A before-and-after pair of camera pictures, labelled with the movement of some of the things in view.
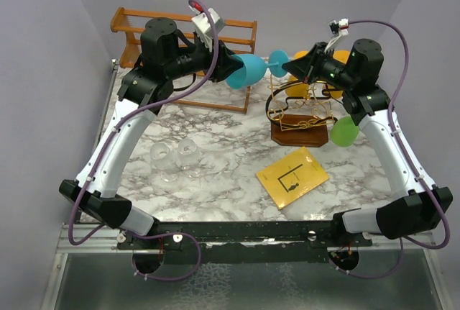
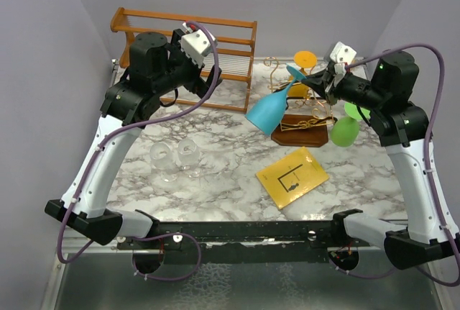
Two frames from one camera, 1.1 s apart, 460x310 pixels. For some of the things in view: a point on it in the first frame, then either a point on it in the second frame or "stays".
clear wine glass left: (164, 159) stays
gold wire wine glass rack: (300, 112) stays
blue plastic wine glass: (254, 68) -> (269, 112)
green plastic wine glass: (343, 131) stays
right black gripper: (301, 67) -> (319, 82)
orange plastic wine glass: (300, 90) stays
